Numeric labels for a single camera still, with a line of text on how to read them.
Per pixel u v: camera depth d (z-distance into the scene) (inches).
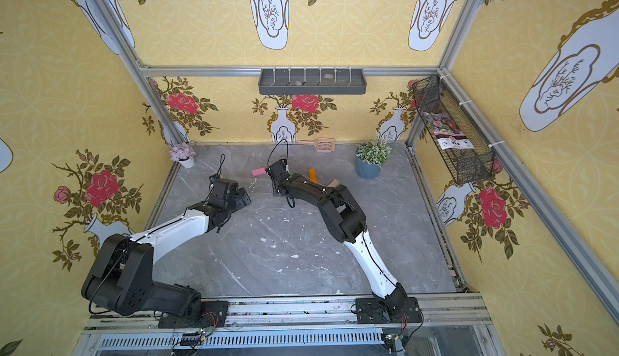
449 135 29.9
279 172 32.9
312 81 36.2
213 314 28.8
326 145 47.7
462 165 34.3
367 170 40.2
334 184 41.4
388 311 25.3
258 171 43.0
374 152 38.2
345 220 23.8
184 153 40.8
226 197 27.9
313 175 43.1
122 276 16.9
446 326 29.0
